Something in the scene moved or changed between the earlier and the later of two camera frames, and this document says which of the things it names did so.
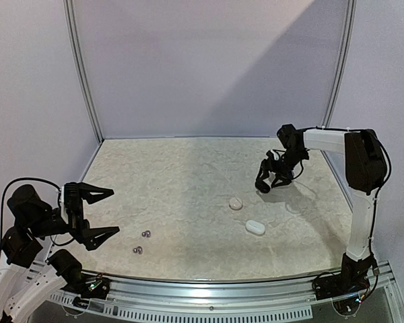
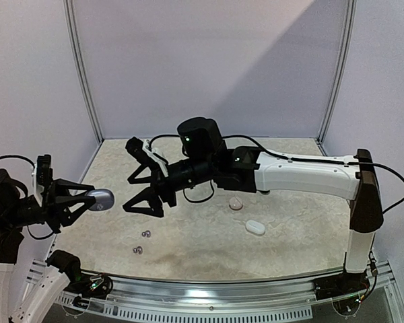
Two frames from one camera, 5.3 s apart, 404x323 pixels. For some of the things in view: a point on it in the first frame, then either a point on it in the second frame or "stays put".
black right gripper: [277, 167] -> [161, 182]
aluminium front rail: [170, 292] stays put
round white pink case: [236, 204] stays put
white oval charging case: [254, 227] stays put
